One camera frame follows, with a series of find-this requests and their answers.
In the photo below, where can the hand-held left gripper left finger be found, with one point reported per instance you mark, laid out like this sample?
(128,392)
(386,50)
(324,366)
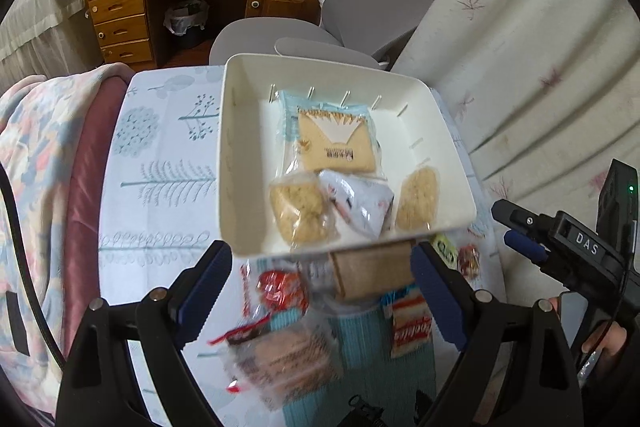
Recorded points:
(200,307)

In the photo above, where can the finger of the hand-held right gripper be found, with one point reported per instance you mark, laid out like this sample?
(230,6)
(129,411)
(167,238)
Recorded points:
(525,246)
(520,217)

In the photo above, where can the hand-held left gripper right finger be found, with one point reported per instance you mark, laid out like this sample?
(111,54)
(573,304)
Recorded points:
(440,302)

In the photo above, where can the red and white cookie packet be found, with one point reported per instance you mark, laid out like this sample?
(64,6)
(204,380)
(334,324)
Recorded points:
(407,327)

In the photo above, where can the green snack packet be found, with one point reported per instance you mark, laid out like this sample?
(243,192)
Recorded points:
(444,249)

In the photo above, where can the brown snack packet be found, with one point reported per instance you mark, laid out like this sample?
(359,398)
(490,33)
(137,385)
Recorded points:
(370,272)

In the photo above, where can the red round snack packet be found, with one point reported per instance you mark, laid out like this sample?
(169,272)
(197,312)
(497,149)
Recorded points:
(282,292)

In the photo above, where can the clear red-edged biscuit packet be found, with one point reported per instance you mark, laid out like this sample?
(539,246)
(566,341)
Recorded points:
(285,357)

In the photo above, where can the white plastic tray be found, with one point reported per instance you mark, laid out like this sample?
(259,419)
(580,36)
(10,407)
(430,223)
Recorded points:
(250,107)

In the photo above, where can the person's right hand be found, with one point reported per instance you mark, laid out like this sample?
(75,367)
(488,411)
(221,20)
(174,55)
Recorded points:
(607,342)

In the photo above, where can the small red candy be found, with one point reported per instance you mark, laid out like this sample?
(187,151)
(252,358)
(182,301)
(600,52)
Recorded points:
(468,259)

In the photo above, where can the teal striped placemat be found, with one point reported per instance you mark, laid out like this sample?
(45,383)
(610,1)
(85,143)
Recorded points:
(370,357)

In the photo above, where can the clear rice cracker packet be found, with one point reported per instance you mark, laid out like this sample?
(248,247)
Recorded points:
(300,207)
(417,197)

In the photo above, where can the white and blue snack packet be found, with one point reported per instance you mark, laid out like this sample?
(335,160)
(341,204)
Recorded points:
(360,202)

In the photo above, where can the pink bedding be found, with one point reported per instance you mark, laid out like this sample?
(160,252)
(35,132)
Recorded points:
(85,207)

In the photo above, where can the white leaf-print cloth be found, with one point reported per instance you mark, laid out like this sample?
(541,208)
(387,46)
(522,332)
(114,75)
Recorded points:
(525,32)

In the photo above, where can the blue and tan cracker packet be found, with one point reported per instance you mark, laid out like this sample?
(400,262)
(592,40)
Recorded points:
(335,142)

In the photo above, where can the floral blanket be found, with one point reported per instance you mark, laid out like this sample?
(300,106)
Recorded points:
(40,157)

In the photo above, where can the black lined trash bin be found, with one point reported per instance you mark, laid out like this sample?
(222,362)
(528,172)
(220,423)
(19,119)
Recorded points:
(186,22)

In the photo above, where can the beige curtain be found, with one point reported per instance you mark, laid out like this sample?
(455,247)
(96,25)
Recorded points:
(45,22)

